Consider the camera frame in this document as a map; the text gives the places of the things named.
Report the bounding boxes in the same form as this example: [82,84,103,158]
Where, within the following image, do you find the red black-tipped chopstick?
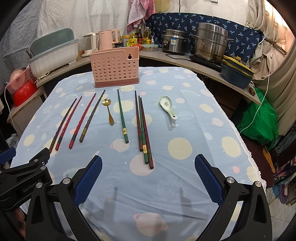
[55,96,82,151]

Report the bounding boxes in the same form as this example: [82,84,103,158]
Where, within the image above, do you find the white ceramic soup spoon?
[159,95,178,121]

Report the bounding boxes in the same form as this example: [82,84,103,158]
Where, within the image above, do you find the pink perforated utensil holder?
[90,46,139,88]

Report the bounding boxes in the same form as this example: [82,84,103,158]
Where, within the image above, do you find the white power cable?
[239,34,273,135]

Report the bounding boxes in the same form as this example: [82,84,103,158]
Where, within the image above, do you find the clear food container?
[141,44,159,52]

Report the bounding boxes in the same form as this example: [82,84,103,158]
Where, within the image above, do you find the dark soy sauce bottle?
[137,26,142,45]

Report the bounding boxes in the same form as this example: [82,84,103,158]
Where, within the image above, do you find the white glass kettle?
[82,32,98,57]

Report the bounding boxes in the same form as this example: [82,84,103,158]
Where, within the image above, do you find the pink plastic basket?
[6,67,31,94]

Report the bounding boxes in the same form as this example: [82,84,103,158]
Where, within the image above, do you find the blue patterned backsplash cloth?
[145,13,265,62]

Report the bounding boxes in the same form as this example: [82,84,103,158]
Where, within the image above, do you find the red plastic basin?
[12,80,38,107]

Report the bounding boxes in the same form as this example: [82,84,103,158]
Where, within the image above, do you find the green plastic bag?
[237,88,278,149]

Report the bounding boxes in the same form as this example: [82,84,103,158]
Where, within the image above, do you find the dark brown twisted chopstick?
[79,90,106,143]

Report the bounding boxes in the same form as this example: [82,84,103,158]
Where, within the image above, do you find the dark green yellow-rimmed bowls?
[221,55,254,89]

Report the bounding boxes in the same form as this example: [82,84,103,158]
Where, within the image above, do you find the large steel steamer pot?
[192,23,235,64]

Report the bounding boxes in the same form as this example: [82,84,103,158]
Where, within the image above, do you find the black induction cooker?
[189,55,221,72]

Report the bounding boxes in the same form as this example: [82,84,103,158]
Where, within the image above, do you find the maroon chopstick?
[134,90,143,152]

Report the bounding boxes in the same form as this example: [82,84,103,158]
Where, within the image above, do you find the dark red chopstick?
[139,97,154,170]

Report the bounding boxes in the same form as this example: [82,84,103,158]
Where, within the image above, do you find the black power cable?
[165,53,193,61]

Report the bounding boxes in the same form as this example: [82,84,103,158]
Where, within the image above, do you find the white tin can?
[121,35,131,47]

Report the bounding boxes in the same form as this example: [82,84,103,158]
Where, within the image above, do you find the yellow seasoning packet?
[126,38,137,47]

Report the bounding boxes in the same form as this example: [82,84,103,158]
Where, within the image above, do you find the yellow cutting board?
[154,0,170,13]

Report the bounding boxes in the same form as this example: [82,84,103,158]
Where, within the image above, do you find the green gold-banded chopstick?
[138,96,149,164]

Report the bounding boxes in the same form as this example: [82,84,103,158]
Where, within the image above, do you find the cooking oil bottle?
[142,27,152,44]

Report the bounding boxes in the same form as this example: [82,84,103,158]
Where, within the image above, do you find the gold flower spoon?
[102,98,114,126]

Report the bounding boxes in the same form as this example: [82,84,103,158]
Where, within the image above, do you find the white dish drainer with lid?
[30,28,78,78]

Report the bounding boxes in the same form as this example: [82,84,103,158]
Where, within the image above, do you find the steel rice cooker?
[162,29,189,55]

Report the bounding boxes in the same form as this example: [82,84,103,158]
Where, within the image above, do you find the pink floral apron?
[127,0,156,32]

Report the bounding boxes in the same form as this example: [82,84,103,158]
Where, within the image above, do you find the pink electric kettle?
[98,29,119,50]

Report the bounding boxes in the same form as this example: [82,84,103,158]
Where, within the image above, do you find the dark brown-red chopstick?
[49,99,77,153]

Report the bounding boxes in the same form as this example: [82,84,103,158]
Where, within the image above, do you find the blue patterned tablecloth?
[12,67,261,240]

